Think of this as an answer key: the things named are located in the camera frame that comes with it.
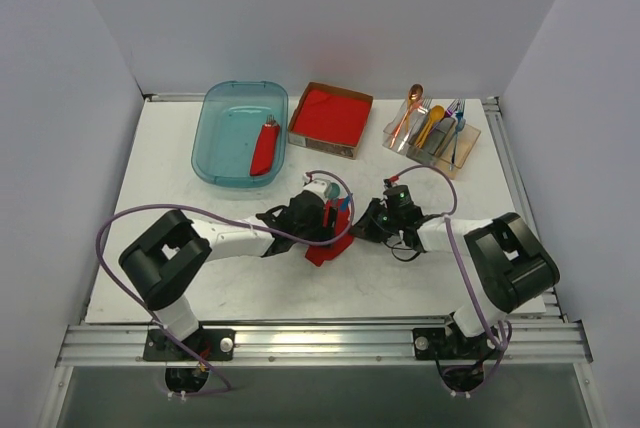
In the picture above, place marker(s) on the aluminium frame rail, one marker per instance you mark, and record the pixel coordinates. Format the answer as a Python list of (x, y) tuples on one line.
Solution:
[(359, 309)]

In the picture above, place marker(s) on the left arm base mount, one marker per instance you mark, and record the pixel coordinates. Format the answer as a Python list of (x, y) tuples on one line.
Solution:
[(212, 344)]

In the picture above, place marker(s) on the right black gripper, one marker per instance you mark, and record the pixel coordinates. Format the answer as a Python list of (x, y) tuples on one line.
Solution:
[(373, 220)]

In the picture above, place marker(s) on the teal plastic basin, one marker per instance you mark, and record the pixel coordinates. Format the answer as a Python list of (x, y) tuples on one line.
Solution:
[(232, 117)]

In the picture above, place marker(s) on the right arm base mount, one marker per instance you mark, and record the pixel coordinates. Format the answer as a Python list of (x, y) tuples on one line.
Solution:
[(446, 342)]

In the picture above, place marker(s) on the blue plastic knife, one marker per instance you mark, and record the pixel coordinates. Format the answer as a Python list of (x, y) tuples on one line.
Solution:
[(344, 204)]

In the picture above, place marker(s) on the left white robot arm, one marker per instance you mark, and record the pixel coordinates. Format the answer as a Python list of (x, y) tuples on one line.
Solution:
[(163, 261)]

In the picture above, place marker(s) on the rolled red napkin bundle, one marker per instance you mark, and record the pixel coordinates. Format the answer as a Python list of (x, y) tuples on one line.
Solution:
[(265, 148)]

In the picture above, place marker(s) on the red paper napkin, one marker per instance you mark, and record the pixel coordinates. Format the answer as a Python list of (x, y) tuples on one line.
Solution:
[(327, 248)]

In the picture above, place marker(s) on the red napkin stack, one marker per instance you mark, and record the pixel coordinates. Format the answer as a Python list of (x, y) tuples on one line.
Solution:
[(331, 117)]

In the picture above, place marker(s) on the blue plastic fork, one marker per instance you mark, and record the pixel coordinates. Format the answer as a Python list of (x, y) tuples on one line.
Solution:
[(460, 125)]

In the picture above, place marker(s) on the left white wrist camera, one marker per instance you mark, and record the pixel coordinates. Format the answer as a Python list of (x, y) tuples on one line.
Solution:
[(318, 186)]

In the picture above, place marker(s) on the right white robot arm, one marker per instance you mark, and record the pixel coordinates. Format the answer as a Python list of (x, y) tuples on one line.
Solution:
[(502, 263)]

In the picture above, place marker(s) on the silver fork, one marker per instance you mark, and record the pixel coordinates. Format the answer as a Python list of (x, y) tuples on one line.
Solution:
[(422, 106)]

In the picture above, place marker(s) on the teal plastic spoon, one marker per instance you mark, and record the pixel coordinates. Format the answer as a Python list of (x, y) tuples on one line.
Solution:
[(333, 191)]

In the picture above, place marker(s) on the clear utensil organizer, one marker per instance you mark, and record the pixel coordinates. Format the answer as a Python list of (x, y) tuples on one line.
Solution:
[(438, 147)]

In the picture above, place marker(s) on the cardboard napkin box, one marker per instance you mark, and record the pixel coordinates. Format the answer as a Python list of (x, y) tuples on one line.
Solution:
[(343, 151)]

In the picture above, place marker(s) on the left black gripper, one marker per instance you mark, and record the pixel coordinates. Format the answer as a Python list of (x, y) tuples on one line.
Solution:
[(329, 221)]

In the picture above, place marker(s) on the copper metallic spoon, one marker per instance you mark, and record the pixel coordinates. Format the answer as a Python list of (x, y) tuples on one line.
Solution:
[(413, 101)]

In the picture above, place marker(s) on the yellow plastic spoon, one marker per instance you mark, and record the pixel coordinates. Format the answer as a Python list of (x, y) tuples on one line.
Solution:
[(435, 115)]

